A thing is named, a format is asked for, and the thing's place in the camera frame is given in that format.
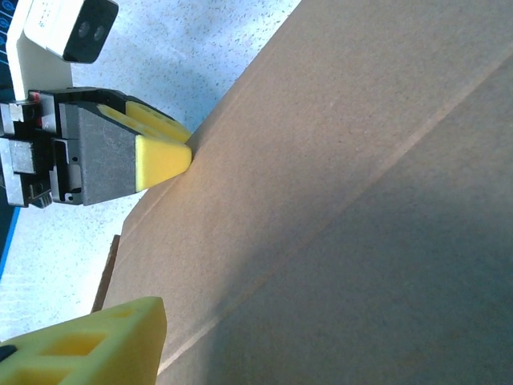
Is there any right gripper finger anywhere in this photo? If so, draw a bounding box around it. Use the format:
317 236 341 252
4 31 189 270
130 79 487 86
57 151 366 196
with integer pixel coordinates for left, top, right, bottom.
0 295 168 385

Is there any brown cardboard box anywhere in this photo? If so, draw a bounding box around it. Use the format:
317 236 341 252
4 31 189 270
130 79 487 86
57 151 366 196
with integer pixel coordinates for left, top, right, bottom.
91 0 513 385

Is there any blue table edge trim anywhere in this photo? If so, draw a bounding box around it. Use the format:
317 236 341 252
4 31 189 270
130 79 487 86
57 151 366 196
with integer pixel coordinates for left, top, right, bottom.
0 206 21 282

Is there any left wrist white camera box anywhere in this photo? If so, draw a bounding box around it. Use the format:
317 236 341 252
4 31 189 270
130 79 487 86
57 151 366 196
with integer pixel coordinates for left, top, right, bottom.
7 0 120 99

